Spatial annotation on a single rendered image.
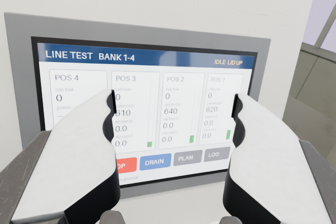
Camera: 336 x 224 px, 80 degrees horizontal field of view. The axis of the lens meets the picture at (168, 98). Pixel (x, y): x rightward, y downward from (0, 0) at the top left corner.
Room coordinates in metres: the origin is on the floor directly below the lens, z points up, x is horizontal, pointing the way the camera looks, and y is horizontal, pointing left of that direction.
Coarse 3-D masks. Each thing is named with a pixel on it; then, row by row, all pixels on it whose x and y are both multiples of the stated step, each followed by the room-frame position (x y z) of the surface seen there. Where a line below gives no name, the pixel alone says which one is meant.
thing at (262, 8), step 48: (0, 0) 0.28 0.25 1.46; (48, 0) 0.30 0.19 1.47; (96, 0) 0.33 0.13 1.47; (144, 0) 0.36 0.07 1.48; (192, 0) 0.39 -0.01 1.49; (240, 0) 0.43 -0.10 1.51; (288, 0) 0.48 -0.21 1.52; (0, 48) 0.26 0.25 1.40; (288, 48) 0.47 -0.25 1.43; (0, 96) 0.25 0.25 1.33; (0, 144) 0.22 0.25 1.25; (192, 192) 0.32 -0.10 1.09
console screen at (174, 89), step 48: (48, 48) 0.28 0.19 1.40; (96, 48) 0.31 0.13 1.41; (144, 48) 0.34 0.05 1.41; (192, 48) 0.38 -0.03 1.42; (240, 48) 0.42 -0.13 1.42; (48, 96) 0.27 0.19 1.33; (144, 96) 0.32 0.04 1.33; (192, 96) 0.36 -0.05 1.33; (144, 144) 0.30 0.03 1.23; (192, 144) 0.34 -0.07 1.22; (144, 192) 0.28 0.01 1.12
